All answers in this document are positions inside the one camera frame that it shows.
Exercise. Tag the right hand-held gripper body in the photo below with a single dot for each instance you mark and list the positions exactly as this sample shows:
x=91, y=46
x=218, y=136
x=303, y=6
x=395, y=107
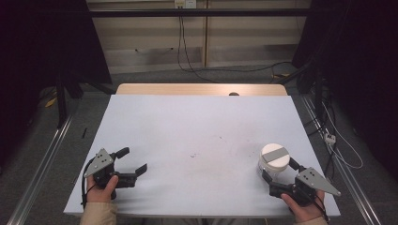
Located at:
x=313, y=180

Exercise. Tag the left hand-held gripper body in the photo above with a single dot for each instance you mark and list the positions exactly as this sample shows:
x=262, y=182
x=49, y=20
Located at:
x=101, y=162

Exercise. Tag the white plastic bowl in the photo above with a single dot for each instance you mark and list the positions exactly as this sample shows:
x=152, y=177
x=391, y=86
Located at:
x=263, y=170

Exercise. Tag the person's left hand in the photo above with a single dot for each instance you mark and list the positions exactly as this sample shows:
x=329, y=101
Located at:
x=98, y=195

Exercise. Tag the person's right hand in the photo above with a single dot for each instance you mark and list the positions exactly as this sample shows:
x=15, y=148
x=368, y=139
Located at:
x=305, y=213

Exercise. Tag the small black stick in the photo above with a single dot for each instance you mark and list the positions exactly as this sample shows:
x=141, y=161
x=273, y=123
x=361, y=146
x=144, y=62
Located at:
x=84, y=132

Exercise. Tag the white power strip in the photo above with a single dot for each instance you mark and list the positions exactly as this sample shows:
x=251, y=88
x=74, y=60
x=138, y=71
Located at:
x=330, y=139

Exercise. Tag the white board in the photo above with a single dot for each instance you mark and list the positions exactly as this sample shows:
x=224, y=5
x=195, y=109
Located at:
x=194, y=125

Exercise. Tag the black metal stand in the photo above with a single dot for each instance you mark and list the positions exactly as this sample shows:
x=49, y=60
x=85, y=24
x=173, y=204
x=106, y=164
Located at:
x=61, y=103
x=318, y=84

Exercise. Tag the yellow floor tape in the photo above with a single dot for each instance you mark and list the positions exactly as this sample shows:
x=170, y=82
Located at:
x=50, y=102

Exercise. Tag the wooden table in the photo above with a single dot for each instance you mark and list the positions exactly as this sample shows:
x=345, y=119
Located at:
x=187, y=89

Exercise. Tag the black curtain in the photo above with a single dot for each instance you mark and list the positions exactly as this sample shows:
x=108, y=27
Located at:
x=47, y=47
x=359, y=62

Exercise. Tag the black metal beam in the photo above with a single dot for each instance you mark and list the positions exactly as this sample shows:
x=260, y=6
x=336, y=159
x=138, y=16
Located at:
x=200, y=12

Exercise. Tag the metal floor rail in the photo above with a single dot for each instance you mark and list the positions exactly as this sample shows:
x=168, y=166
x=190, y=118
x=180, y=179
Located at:
x=350, y=184
x=40, y=175

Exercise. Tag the white wall outlet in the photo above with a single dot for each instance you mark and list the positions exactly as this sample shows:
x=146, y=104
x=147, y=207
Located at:
x=185, y=3

